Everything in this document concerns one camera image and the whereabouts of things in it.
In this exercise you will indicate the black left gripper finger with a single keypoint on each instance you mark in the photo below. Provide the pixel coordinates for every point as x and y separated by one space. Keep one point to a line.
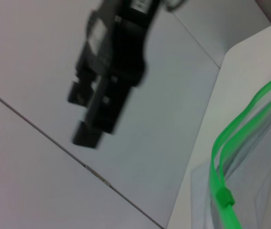
78 94
87 136

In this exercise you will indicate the green zipper slider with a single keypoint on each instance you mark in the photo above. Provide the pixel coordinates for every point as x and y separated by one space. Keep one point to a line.
224 198

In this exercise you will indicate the transparent green-zip document bag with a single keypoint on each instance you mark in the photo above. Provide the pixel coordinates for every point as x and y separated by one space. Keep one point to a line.
256 167

